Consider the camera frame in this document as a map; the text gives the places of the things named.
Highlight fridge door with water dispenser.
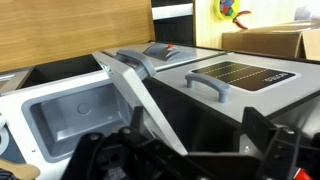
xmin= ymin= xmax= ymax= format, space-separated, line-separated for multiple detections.
xmin=103 ymin=41 xmax=231 ymax=73

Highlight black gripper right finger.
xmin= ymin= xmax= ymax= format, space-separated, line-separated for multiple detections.
xmin=241 ymin=106 xmax=300 ymax=180

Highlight grey toy sink basin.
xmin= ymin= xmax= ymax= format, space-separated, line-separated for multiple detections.
xmin=21 ymin=81 xmax=134 ymax=164

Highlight white toy refrigerator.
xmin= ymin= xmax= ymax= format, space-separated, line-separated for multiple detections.
xmin=146 ymin=53 xmax=320 ymax=126

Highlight red pliers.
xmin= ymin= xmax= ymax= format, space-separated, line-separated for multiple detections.
xmin=232 ymin=9 xmax=253 ymax=30

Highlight black white toy kitchen unit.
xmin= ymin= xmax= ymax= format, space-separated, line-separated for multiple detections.
xmin=0 ymin=39 xmax=320 ymax=180

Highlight large cardboard box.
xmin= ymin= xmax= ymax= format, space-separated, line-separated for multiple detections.
xmin=221 ymin=19 xmax=320 ymax=62

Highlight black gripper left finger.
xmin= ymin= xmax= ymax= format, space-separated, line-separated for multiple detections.
xmin=61 ymin=106 xmax=214 ymax=180

